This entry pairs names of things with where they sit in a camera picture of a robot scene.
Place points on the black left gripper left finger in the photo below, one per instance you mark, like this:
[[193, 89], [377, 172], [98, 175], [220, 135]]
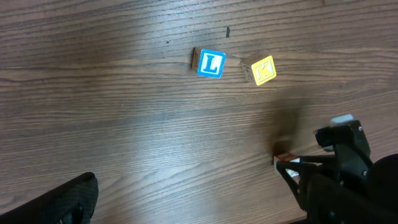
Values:
[[71, 202]]

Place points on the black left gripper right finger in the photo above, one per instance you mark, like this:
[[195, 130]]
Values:
[[374, 202]]

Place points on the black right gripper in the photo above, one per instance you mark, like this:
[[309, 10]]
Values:
[[345, 137]]

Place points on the yellow K wooden block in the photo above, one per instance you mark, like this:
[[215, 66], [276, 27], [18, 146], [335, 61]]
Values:
[[259, 69]]

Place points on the blue L wooden block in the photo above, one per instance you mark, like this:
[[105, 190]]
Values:
[[208, 63]]

